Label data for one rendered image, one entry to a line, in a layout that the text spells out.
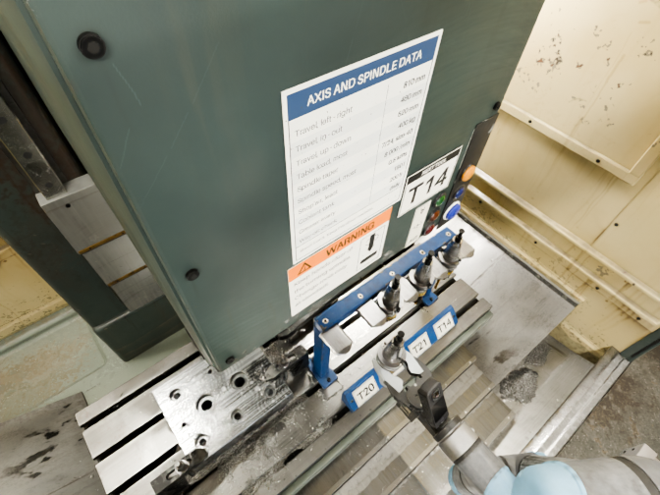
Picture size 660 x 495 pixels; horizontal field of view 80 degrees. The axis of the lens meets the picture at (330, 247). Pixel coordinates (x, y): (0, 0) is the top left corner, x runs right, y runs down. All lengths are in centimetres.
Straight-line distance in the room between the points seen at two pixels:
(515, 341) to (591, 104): 80
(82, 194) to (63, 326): 95
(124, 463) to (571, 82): 154
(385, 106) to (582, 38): 95
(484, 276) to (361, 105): 135
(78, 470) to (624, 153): 180
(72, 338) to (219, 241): 157
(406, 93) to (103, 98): 25
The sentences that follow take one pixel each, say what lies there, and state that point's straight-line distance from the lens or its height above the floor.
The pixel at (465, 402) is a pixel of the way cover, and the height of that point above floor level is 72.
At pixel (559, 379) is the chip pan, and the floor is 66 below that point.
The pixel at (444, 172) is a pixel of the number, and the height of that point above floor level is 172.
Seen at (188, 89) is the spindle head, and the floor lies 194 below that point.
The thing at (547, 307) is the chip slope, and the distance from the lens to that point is 164.
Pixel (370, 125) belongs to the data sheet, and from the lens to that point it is 37.
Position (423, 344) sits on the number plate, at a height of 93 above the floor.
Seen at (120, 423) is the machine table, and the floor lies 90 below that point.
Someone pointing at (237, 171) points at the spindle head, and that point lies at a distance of 30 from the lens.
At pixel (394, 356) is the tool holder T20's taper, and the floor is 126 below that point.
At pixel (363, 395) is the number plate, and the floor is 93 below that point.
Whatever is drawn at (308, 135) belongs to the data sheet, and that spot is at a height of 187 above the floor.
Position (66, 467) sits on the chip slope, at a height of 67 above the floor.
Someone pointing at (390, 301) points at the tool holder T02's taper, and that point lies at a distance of 95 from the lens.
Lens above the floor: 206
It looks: 53 degrees down
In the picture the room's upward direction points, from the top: 3 degrees clockwise
